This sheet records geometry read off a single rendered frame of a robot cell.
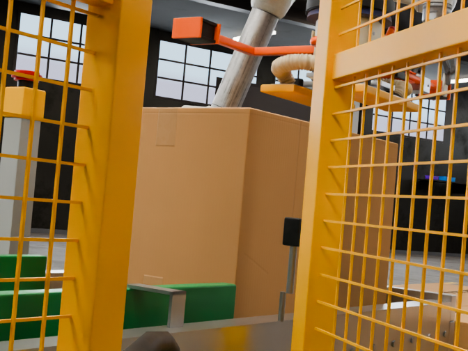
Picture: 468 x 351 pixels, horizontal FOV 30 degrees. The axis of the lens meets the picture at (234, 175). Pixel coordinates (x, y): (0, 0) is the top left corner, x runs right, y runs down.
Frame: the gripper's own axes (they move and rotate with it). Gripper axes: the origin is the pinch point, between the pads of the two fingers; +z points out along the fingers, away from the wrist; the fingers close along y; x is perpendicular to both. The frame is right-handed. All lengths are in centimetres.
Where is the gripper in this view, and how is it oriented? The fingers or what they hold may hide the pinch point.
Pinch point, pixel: (431, 88)
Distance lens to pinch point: 282.4
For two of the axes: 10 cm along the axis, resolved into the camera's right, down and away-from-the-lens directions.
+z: -0.8, 10.0, -0.4
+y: 8.2, 0.5, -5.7
